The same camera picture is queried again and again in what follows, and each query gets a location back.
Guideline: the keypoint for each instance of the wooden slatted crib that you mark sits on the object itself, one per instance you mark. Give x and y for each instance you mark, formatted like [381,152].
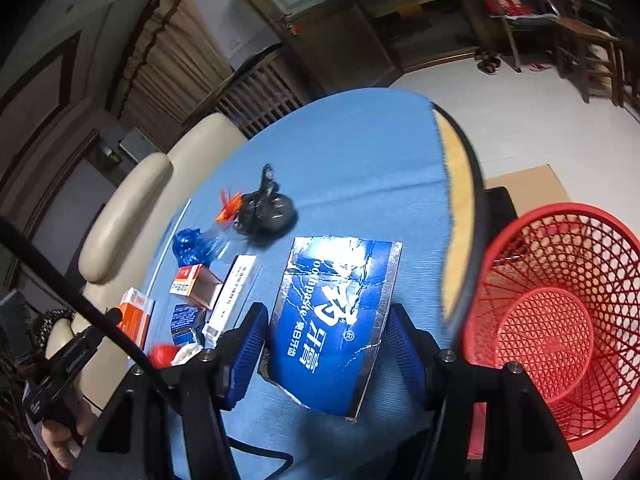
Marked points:
[266,87]

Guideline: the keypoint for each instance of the white thin stick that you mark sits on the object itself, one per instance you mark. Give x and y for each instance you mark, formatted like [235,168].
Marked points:
[163,247]

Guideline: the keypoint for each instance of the beige curtain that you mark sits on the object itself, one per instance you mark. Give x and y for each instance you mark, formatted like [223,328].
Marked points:
[170,63]

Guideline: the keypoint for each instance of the red yellow white medicine box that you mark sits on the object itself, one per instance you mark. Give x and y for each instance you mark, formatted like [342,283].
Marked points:
[197,285]

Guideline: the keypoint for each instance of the left hand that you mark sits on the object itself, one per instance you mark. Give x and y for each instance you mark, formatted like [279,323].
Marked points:
[58,438]

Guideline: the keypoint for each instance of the red crumpled wrapper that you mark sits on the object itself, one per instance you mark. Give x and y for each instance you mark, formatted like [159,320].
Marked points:
[162,355]

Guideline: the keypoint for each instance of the cardboard sheet on floor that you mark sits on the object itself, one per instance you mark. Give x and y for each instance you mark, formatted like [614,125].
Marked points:
[531,188]

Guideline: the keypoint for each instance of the small blue toothpaste box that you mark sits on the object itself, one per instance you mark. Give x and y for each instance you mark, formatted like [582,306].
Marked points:
[186,325]

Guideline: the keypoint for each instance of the pair of slippers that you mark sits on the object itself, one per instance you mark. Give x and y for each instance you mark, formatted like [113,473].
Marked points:
[489,66]

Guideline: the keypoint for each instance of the beige leather sofa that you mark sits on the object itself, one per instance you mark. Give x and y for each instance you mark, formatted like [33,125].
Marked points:
[119,248]

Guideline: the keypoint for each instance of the white purple slim box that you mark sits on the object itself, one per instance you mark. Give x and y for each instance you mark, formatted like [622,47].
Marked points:
[230,302]

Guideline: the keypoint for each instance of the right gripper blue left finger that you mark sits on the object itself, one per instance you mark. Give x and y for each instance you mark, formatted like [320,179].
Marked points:
[238,351]

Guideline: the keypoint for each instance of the chair with red clothes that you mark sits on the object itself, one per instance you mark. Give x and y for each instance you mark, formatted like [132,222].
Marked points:
[520,16]

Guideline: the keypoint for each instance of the blue table cloth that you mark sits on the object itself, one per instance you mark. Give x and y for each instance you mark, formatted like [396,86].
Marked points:
[366,172]

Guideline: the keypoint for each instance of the orange candy wrapper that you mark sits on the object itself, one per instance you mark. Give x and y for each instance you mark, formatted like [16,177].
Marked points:
[230,206]

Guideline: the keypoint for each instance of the large blue toothpaste box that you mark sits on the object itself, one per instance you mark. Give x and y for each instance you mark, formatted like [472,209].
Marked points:
[327,323]

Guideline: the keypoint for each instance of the wooden glass door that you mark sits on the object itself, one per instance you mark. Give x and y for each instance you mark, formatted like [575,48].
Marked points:
[333,39]

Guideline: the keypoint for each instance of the blue crumpled foil wrapper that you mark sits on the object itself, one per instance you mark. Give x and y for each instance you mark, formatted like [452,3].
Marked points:
[193,246]

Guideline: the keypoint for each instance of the orange white medicine box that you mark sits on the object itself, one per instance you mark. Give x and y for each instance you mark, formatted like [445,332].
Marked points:
[136,309]

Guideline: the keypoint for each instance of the white crumpled tissue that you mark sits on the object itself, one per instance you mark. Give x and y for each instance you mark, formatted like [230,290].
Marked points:
[185,353]

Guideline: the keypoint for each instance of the red plastic mesh basket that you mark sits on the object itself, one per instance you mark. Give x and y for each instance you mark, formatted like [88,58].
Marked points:
[559,293]

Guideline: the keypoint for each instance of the black crumpled plastic bag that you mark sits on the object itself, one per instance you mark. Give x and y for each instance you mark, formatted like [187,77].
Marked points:
[265,212]

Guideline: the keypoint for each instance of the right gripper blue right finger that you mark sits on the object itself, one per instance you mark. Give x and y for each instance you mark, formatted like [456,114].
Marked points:
[415,352]

